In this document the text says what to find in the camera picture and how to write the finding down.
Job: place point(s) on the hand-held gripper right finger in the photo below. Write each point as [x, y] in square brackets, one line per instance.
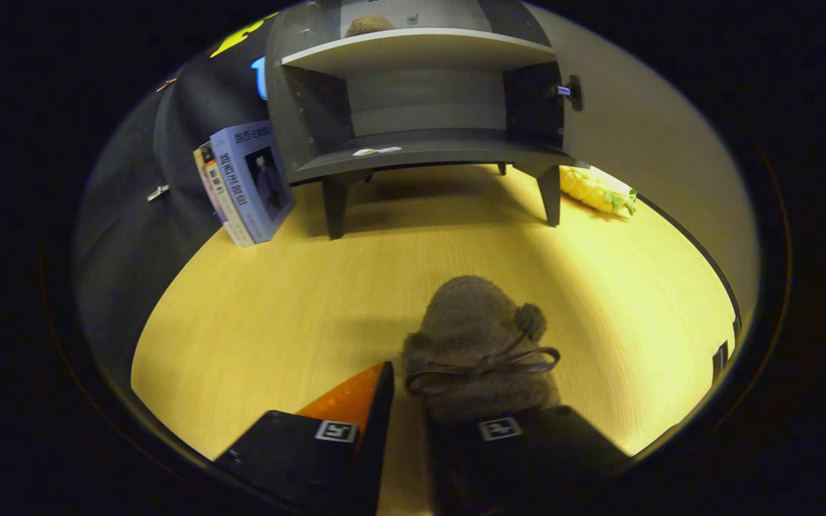
[549, 451]

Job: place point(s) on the white spine book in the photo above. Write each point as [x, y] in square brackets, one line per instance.
[211, 186]

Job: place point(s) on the yellow pineapple plush toy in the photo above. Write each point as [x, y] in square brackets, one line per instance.
[592, 188]

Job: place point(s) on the dark grey shoe cabinet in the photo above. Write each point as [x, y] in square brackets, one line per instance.
[427, 143]

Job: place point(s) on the lavender cover book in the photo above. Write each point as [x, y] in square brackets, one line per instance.
[255, 179]

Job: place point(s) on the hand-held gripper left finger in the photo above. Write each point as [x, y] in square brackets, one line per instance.
[378, 423]

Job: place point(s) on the brown fuzzy shoe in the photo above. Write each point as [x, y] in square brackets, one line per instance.
[470, 330]
[368, 26]

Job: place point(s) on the black backdrop cloth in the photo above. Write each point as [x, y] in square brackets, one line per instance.
[133, 236]

